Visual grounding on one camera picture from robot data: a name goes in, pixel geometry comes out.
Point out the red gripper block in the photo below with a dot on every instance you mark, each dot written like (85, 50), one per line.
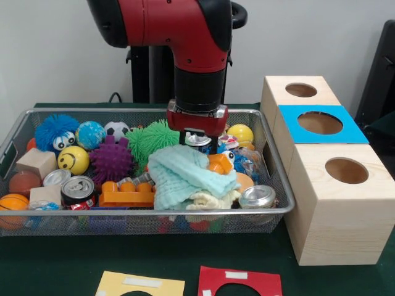
(197, 123)

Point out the orange toy building brick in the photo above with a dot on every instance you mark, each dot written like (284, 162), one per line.
(123, 197)
(220, 163)

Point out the mint green cloth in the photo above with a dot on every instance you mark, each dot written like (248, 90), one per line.
(179, 172)

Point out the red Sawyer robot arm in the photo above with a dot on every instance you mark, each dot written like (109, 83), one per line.
(172, 27)

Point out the red card with round hole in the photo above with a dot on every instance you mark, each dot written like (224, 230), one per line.
(210, 280)

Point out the wooden box with three holes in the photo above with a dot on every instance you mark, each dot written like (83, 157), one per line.
(339, 222)

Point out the yellow card with round hole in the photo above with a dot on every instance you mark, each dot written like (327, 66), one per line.
(108, 283)

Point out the blue label drink can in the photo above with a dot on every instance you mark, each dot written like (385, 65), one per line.
(197, 142)

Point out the plain yellow ball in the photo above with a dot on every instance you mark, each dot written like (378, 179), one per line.
(240, 134)

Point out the green fuzzy ball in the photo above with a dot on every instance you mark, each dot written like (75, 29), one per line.
(154, 132)

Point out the purple spiky ball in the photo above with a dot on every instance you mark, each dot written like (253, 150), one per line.
(111, 160)

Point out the yellow smiley face ball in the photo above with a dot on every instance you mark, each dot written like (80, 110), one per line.
(73, 160)

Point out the blue fuzzy ball with eyes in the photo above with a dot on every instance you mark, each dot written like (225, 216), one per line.
(52, 129)

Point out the black chair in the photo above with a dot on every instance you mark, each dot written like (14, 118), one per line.
(379, 77)

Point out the orange basketball toy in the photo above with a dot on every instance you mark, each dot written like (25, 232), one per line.
(14, 203)

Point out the black pedestal with red base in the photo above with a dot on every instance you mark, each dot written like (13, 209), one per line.
(139, 77)

